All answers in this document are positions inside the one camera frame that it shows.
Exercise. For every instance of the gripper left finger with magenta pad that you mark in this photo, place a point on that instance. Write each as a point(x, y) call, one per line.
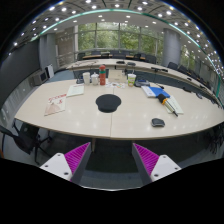
point(71, 165)

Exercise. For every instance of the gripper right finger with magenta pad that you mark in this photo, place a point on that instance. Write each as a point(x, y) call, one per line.
point(151, 166)

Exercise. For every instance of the black computer mouse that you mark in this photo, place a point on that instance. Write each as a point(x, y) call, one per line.
point(156, 122)

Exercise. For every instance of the black round mouse pad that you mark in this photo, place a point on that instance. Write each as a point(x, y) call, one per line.
point(108, 103)

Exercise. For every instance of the black office chair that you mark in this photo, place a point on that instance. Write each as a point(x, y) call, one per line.
point(27, 138)

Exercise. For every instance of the red and white booklet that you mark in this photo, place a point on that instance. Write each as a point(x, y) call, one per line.
point(55, 104)

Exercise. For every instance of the white paper under tool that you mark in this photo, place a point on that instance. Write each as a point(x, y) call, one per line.
point(175, 105)

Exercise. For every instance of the black and yellow tool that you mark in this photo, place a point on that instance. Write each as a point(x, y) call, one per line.
point(164, 101)

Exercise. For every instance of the white paper sheet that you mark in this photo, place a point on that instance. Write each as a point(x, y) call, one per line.
point(75, 90)

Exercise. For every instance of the blue folder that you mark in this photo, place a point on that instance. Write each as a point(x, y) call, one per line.
point(157, 91)

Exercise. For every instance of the white lidded mug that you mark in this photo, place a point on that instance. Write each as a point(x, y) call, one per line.
point(95, 79)

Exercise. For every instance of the white paper cup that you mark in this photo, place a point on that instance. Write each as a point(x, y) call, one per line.
point(86, 78)

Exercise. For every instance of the green and white cup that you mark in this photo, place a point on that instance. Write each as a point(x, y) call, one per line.
point(131, 80)

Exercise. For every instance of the red water bottle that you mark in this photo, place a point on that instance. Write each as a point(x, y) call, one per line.
point(102, 74)

